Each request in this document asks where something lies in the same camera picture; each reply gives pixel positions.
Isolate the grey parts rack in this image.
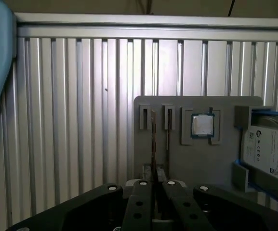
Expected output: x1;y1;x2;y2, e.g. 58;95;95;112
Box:
133;95;277;193

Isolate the thin black hanging cable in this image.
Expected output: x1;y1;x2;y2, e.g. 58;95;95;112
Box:
227;0;236;18

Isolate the green RAM stick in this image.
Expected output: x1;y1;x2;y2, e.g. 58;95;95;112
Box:
149;108;160;218

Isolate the silver CPU chip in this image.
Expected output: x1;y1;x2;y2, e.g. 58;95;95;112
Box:
190;113;215;139

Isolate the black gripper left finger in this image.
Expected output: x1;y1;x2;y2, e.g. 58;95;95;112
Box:
6;164;154;231

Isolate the hard disk in blue carrier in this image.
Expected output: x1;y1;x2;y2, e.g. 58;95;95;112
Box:
232;108;278;210

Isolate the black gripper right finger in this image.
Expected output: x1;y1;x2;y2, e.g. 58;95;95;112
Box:
156;165;278;231

